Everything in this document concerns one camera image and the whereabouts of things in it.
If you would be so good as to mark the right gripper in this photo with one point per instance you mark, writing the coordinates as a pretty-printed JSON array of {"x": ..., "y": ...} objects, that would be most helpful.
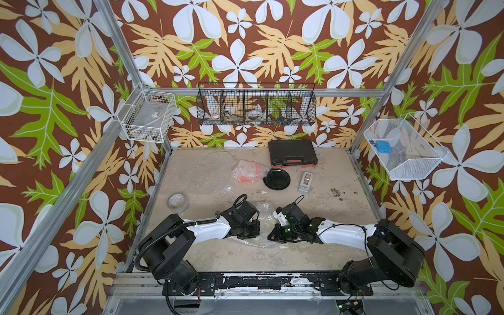
[{"x": 277, "y": 236}]

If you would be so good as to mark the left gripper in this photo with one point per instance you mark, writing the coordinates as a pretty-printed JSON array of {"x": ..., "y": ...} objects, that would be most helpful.
[{"x": 256, "y": 230}]

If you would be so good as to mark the orange plastic plate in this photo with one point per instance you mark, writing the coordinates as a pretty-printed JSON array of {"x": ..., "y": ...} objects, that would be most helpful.
[{"x": 248, "y": 173}]

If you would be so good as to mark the clear bubble wrap sheet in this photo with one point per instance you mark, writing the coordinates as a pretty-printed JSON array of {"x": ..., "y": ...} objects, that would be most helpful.
[{"x": 266, "y": 168}]

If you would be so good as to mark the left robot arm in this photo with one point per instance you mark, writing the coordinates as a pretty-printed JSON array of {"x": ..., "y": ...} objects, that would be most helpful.
[{"x": 163, "y": 250}]

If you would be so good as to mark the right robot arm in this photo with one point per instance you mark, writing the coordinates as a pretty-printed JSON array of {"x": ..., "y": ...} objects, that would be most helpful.
[{"x": 390, "y": 253}]

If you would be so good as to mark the black dinner plate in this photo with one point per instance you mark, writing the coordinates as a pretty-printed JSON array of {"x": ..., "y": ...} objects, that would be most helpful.
[{"x": 277, "y": 179}]

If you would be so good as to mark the grey tape dispenser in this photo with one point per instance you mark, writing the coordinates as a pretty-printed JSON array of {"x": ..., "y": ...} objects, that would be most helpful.
[{"x": 306, "y": 183}]

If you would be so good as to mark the clear tape roll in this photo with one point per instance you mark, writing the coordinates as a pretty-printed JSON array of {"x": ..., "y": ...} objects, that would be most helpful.
[{"x": 177, "y": 203}]

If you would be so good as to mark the black tool case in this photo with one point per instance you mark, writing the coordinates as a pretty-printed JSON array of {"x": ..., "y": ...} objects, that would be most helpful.
[{"x": 292, "y": 152}]

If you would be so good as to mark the blue small object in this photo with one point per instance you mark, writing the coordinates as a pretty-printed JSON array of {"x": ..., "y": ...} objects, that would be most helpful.
[{"x": 383, "y": 147}]

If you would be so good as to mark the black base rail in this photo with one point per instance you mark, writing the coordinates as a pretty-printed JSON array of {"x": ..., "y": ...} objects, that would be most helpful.
[{"x": 209, "y": 284}]

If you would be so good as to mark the black wire basket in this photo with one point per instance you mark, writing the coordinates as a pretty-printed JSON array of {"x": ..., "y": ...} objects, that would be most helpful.
[{"x": 243, "y": 103}]

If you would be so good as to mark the white wire basket left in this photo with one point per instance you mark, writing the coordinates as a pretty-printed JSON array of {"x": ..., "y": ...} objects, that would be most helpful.
[{"x": 146, "y": 115}]

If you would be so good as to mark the white wire basket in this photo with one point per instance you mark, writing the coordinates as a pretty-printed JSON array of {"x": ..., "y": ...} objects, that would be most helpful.
[
  {"x": 416, "y": 153},
  {"x": 146, "y": 115}
]

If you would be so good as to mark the white wire basket right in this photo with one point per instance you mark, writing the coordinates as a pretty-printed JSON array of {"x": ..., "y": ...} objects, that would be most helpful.
[{"x": 416, "y": 153}]

